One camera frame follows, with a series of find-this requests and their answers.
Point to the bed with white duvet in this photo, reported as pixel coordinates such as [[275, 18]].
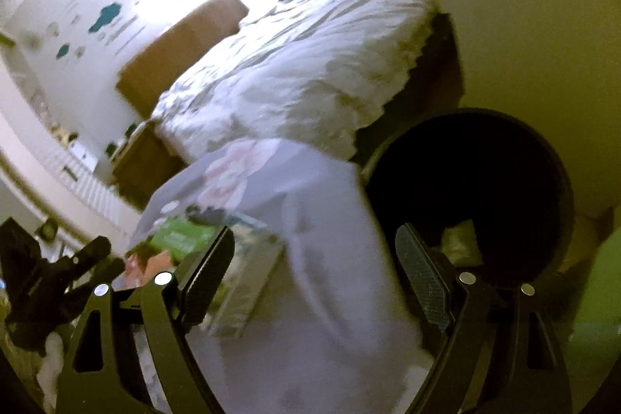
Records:
[[301, 55]]

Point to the green drink powder packet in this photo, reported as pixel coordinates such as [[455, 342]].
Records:
[[179, 237]]

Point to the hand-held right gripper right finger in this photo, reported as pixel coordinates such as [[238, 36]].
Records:
[[422, 271]]

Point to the large teal cloud sticker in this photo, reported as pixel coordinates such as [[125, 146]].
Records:
[[104, 17]]

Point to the red printed packet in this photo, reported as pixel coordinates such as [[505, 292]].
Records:
[[145, 268]]

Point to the crumpled pale paper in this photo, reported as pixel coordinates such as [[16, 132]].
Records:
[[460, 242]]

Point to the white cabinet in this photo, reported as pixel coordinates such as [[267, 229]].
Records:
[[524, 31]]

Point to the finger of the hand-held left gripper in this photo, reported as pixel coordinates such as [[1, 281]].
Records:
[[93, 253], [107, 274]]

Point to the grey floral tablecloth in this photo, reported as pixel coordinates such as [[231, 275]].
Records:
[[315, 249]]

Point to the black round trash bin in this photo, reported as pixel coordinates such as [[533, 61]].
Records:
[[436, 181]]

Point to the brown padded headboard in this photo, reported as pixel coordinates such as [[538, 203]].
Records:
[[179, 50]]

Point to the wooden nightstand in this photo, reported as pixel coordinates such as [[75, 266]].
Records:
[[145, 166]]

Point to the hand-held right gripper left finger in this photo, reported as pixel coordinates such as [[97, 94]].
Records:
[[208, 271]]

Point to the person's left forearm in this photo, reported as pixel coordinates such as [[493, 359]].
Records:
[[51, 365]]

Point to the small teal cloud sticker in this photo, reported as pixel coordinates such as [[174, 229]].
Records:
[[63, 51]]

